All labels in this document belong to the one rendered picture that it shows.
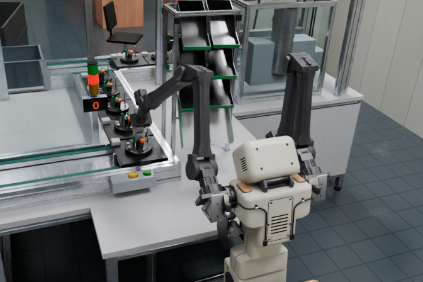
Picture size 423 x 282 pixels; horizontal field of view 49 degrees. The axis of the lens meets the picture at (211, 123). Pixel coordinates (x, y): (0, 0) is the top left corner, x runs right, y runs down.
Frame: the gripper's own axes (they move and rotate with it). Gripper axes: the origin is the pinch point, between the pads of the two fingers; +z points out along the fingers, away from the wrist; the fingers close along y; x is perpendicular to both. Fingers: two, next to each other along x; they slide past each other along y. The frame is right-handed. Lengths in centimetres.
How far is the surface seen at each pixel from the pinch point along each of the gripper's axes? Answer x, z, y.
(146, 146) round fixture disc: 8.1, 7.8, -3.7
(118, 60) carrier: -101, 89, -23
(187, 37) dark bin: -26, -36, -25
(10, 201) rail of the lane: 24, 5, 63
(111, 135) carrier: -7.7, 21.5, 9.7
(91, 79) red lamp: -22.3, -13.5, 19.6
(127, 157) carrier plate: 12.4, 7.0, 7.6
